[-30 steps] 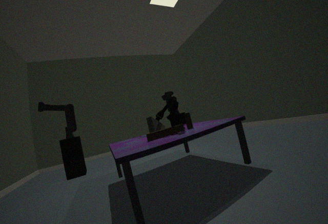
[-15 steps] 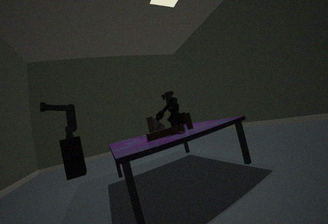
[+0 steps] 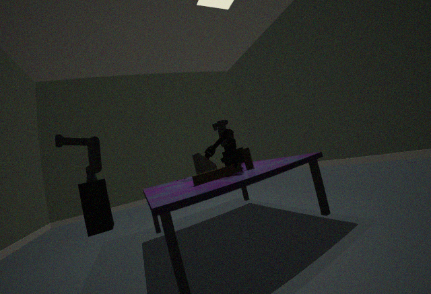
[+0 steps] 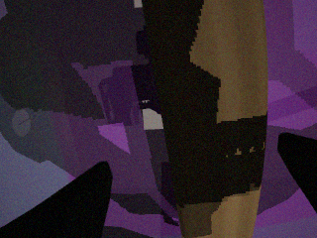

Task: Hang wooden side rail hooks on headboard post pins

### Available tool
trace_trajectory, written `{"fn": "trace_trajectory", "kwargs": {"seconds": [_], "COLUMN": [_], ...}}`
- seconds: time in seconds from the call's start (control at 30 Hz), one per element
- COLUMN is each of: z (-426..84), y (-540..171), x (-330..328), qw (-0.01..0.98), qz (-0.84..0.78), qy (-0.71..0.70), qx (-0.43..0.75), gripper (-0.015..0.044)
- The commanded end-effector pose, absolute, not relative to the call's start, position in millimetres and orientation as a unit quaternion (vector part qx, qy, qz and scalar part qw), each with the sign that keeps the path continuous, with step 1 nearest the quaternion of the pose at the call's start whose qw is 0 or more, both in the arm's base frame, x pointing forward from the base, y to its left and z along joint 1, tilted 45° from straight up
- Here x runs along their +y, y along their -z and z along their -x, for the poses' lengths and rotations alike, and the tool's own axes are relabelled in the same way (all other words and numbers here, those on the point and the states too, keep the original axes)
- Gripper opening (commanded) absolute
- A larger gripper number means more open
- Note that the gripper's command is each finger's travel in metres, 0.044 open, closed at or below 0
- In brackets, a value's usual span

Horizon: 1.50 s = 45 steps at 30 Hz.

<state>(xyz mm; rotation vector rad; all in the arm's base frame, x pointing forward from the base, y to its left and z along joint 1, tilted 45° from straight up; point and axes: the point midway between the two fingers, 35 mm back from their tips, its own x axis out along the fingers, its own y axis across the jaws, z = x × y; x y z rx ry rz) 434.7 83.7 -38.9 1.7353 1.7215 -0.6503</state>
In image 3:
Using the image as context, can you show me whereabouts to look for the dark wooden post with slot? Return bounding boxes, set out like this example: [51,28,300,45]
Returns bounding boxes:
[242,148,254,169]

